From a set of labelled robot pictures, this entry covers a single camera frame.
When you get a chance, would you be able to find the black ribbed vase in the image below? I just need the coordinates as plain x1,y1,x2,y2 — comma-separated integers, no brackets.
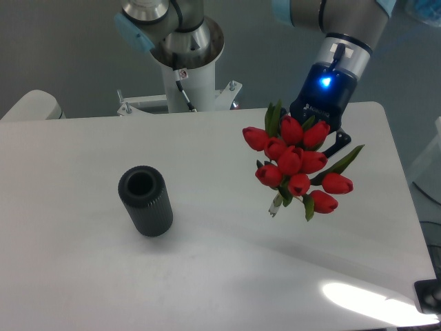
118,165,174,237

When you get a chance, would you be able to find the black cable on pedestal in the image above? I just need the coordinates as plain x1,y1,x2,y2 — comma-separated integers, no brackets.
172,53,198,114

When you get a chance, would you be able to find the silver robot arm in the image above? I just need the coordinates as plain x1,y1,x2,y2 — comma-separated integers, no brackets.
114,1,395,157

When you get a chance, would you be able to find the red tulip bouquet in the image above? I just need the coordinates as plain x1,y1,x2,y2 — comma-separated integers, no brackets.
242,103,363,221

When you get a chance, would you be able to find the white rounded furniture corner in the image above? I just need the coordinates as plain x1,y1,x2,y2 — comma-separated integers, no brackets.
1,90,66,123

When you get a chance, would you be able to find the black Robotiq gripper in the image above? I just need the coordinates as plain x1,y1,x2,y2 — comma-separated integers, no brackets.
289,63,358,157

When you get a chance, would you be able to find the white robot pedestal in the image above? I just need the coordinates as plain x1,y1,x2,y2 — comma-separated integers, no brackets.
116,17,243,117

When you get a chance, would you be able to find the black object at table corner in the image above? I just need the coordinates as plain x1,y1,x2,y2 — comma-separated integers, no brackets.
414,279,440,315

